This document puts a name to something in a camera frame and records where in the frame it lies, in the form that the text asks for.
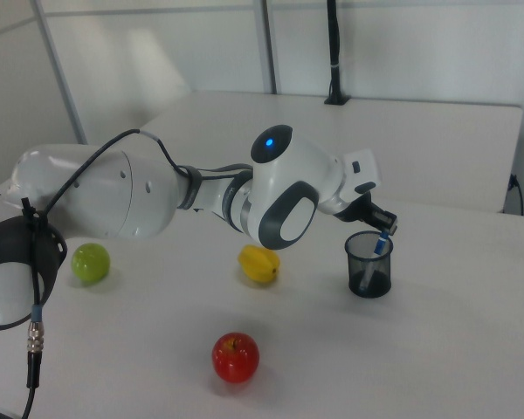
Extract green apple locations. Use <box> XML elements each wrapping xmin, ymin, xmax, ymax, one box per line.
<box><xmin>71</xmin><ymin>243</ymin><xmax>112</xmax><ymax>285</ymax></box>

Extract white table with rounded corners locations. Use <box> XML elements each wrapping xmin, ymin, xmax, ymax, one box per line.
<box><xmin>139</xmin><ymin>90</ymin><xmax>524</xmax><ymax>215</ymax></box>

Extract black cable at table edge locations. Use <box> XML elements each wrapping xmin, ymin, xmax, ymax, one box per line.
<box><xmin>507</xmin><ymin>173</ymin><xmax>524</xmax><ymax>216</ymax></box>

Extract grey metal partition post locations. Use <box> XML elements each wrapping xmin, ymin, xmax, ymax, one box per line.
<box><xmin>33</xmin><ymin>0</ymin><xmax>88</xmax><ymax>145</ymax></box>
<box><xmin>256</xmin><ymin>0</ymin><xmax>281</xmax><ymax>95</ymax></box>

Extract black pole with clamp base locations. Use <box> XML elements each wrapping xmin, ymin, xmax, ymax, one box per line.
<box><xmin>323</xmin><ymin>0</ymin><xmax>351</xmax><ymax>106</ymax></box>

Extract thick black cable metal connector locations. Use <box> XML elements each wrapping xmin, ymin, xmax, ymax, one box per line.
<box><xmin>20</xmin><ymin>128</ymin><xmax>179</xmax><ymax>419</ymax></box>

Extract black mesh pen cup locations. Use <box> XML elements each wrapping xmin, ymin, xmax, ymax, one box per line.
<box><xmin>344</xmin><ymin>230</ymin><xmax>395</xmax><ymax>299</ymax></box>

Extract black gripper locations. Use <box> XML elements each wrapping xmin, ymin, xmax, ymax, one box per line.
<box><xmin>336</xmin><ymin>190</ymin><xmax>398</xmax><ymax>240</ymax></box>

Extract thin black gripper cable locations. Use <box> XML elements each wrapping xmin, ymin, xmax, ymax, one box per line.
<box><xmin>198</xmin><ymin>163</ymin><xmax>251</xmax><ymax>181</ymax></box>

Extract yellow starfruit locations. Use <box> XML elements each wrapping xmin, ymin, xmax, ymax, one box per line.
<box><xmin>237</xmin><ymin>244</ymin><xmax>281</xmax><ymax>285</ymax></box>

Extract red apple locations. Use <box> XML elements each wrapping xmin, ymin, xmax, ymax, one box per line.
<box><xmin>211</xmin><ymin>332</ymin><xmax>260</xmax><ymax>384</ymax></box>

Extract white marker pen blue cap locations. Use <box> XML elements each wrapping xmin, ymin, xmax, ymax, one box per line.
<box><xmin>358</xmin><ymin>233</ymin><xmax>390</xmax><ymax>293</ymax></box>

